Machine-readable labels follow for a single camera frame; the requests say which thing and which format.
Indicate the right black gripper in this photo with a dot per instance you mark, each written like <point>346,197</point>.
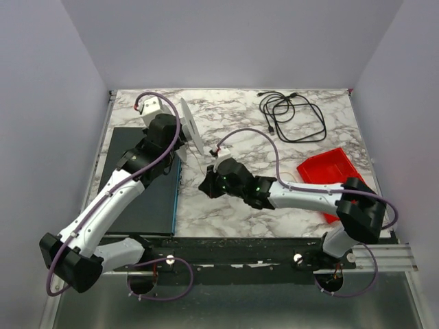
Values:
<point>210,185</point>

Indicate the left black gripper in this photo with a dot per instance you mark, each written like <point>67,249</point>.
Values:
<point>182,136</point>

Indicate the grey cable spool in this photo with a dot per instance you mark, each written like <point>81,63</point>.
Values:
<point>190,132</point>

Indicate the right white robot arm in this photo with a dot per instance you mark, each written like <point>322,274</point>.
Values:
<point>359,210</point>

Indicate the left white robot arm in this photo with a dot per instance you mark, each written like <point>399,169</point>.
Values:
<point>75,254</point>

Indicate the black flat box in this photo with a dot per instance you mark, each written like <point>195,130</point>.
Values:
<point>154,211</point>

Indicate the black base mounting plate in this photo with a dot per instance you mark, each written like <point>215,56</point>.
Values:
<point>233,261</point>

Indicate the red plastic tray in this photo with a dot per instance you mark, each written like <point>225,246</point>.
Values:
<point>329,167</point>

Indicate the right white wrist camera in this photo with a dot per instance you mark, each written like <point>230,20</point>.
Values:
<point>219,154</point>

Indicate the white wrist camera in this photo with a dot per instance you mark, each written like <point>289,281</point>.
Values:
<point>219,154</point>
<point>148,109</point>

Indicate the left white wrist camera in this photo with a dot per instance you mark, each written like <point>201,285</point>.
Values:
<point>148,109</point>

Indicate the aluminium rail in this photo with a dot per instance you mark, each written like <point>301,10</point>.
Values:
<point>389,258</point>

